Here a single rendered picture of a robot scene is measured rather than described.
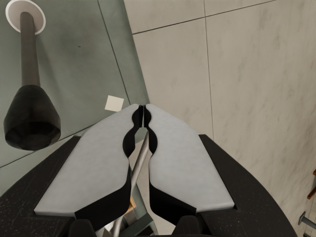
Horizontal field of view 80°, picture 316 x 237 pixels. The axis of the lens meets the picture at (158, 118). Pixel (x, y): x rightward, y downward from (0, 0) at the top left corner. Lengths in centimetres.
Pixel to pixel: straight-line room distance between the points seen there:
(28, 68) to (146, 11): 164
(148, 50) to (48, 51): 153
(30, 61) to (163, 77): 173
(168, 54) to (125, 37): 160
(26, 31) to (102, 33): 9
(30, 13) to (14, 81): 8
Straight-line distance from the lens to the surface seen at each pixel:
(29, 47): 21
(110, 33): 29
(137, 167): 30
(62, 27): 28
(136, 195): 147
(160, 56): 184
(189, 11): 207
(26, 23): 25
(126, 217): 104
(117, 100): 30
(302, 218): 916
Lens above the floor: 153
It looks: 52 degrees down
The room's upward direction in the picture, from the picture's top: 118 degrees clockwise
